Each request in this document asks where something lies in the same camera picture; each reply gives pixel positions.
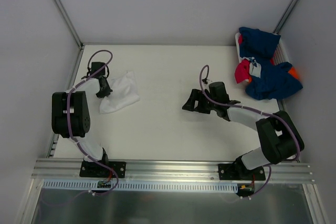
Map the white slotted cable duct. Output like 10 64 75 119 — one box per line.
43 179 238 193

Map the aluminium front rail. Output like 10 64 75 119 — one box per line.
31 158 316 184

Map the black mounting plate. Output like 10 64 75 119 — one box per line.
217 162 266 181
79 161 127 178

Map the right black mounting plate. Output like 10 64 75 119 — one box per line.
217 162 266 181

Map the left corner aluminium post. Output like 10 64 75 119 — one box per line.
39 0 85 49

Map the right corner aluminium post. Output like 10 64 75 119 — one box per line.
273 0 300 34

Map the pink t shirt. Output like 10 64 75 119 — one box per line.
234 59 251 83

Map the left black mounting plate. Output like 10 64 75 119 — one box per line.
79 161 127 178

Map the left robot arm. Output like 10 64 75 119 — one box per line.
51 62 112 177

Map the orange t shirt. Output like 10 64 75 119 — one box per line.
288 67 300 80

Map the blue t shirt pile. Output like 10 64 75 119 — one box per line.
238 27 303 100

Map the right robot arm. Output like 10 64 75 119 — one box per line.
182 82 304 180

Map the corner aluminium post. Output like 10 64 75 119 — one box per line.
39 0 85 49
273 0 300 34

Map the white t shirt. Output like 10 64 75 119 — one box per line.
99 71 140 114

